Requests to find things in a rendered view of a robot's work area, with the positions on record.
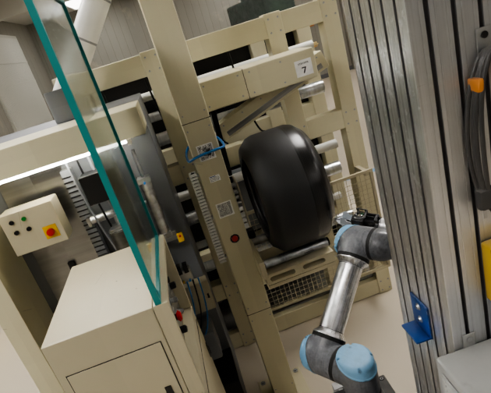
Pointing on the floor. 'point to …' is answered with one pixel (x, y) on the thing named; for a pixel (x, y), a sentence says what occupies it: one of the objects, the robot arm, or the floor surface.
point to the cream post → (270, 355)
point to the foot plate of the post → (294, 380)
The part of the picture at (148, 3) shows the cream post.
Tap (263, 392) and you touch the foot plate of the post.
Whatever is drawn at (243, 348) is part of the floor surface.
